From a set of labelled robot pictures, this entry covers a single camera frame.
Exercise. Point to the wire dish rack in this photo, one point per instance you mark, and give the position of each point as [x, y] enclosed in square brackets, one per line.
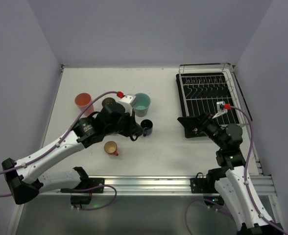
[226, 68]

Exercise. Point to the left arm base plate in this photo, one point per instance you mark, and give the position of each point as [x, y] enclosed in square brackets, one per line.
[89, 185]

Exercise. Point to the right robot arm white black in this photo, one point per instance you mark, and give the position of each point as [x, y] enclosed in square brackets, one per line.
[231, 179]

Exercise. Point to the black drip tray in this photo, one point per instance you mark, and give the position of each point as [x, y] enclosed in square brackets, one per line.
[199, 92]

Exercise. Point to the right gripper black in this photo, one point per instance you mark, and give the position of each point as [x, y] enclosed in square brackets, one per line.
[200, 124]

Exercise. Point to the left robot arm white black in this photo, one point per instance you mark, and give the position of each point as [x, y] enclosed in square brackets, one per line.
[27, 177]

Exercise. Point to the pale green mug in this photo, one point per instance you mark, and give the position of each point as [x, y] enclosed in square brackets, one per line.
[142, 104]

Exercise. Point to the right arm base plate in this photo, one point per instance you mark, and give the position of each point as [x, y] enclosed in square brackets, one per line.
[202, 184]

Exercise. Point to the aluminium mounting rail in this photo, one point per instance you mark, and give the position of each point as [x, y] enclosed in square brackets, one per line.
[144, 184]

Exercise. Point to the steel cup with cork base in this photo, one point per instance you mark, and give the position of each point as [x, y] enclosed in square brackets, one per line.
[108, 102]

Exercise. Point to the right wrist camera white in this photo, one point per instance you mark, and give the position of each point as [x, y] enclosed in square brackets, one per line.
[222, 108]

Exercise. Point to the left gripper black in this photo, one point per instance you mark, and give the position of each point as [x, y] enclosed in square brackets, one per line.
[129, 124]

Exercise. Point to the pink plastic cup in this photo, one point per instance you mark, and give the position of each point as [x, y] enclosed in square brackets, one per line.
[84, 101]

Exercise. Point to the orange cup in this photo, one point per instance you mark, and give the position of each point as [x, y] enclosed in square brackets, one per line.
[111, 148]

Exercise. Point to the black cup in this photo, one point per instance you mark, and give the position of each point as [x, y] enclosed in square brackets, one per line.
[135, 136]

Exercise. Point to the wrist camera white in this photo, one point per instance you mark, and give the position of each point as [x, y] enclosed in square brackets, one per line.
[222, 108]
[127, 101]

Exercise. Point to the blue cup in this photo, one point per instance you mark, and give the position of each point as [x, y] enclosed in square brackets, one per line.
[147, 126]

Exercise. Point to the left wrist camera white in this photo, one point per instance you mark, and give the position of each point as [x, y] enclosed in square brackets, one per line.
[127, 101]

